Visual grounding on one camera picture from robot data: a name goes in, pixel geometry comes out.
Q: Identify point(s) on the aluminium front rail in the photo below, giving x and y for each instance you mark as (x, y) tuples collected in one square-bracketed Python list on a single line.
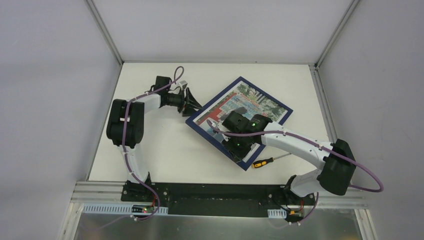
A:
[(109, 192)]

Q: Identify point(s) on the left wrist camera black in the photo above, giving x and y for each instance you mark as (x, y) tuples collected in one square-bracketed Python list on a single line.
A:
[(162, 83)]

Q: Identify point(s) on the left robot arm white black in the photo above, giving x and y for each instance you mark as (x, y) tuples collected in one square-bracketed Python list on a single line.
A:
[(126, 124)]

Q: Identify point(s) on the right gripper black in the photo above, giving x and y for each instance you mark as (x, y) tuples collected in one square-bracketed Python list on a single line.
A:
[(236, 151)]

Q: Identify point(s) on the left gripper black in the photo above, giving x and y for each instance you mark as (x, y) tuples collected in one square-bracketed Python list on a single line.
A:
[(185, 102)]

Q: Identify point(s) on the blue wooden photo frame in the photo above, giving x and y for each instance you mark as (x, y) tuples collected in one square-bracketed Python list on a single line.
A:
[(246, 99)]

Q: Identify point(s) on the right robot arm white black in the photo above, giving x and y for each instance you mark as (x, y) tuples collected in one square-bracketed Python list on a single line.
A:
[(333, 162)]

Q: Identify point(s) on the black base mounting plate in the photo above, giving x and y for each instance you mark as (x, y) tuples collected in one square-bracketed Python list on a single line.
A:
[(223, 200)]

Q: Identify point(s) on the yellow black screwdriver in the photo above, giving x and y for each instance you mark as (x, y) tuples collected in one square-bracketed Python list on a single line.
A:
[(261, 163)]

